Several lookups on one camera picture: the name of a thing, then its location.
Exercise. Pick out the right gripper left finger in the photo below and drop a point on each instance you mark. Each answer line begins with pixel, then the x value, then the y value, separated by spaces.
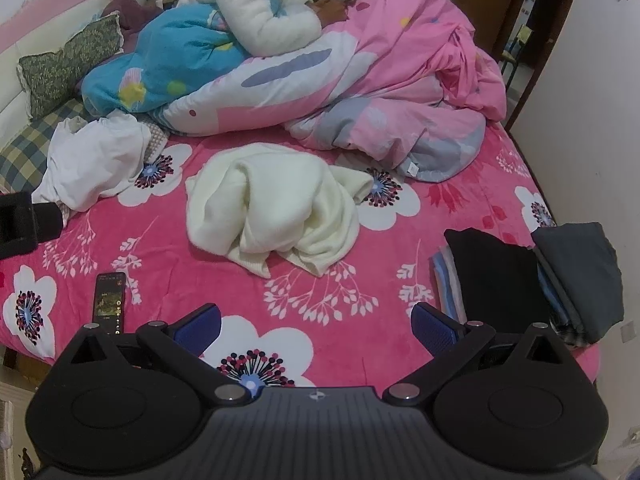
pixel 179 347

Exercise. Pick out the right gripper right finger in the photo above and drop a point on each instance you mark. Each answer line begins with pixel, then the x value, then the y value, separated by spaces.
pixel 453 347

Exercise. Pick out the cream deer sweater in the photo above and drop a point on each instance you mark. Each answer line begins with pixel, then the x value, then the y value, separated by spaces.
pixel 261 199

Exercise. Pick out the striped folded clothes stack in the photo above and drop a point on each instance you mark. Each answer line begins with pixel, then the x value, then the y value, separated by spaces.
pixel 448 285

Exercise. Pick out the plaid pillow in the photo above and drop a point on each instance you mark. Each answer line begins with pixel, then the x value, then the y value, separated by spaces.
pixel 24 159

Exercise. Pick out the black smartphone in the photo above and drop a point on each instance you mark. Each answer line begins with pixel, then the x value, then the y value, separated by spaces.
pixel 109 302

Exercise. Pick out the white crumpled garment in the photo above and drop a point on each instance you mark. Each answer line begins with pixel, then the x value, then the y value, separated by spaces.
pixel 87 161

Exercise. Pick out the green patterned pillow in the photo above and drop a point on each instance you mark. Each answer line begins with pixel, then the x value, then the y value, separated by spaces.
pixel 49 79

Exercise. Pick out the pink white headboard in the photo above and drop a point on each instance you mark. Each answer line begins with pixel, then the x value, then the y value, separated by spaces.
pixel 39 26

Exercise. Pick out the beige knitted cloth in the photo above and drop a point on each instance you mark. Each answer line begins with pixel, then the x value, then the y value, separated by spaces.
pixel 158 142

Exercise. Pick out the dark grey folded garment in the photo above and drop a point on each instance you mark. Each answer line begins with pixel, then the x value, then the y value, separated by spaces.
pixel 582 270

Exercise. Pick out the blue floral blanket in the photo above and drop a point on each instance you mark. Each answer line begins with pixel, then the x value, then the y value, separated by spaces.
pixel 176 54

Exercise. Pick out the pink patterned duvet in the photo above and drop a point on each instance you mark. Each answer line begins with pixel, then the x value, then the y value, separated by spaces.
pixel 400 80

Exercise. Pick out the person in white jacket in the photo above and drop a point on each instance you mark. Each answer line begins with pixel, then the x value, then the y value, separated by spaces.
pixel 274 27

